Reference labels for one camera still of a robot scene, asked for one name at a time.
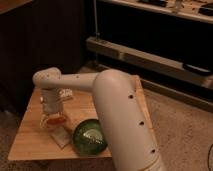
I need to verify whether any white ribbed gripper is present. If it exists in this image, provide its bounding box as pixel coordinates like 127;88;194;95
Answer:
39;88;72;130

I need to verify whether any white sponge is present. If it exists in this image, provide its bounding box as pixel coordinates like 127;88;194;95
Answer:
51;129;71;149

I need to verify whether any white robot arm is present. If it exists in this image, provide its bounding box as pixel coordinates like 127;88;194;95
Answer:
33;67;167;171

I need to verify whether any small orange object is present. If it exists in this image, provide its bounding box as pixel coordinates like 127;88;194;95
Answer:
46;116;66;126

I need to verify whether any white patterned small object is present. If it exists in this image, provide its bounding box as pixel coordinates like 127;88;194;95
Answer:
59;89;73;100

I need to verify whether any vertical metal pole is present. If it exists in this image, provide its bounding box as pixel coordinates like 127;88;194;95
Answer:
93;0;100;41

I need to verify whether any upper workbench shelf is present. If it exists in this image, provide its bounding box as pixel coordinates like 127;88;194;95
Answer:
101;0;213;24

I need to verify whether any long metal shelf rail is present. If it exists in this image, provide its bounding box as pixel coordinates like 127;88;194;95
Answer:
86;37;213;90

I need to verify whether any black object on rail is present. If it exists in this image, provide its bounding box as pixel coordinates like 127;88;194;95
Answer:
182;63;213;76

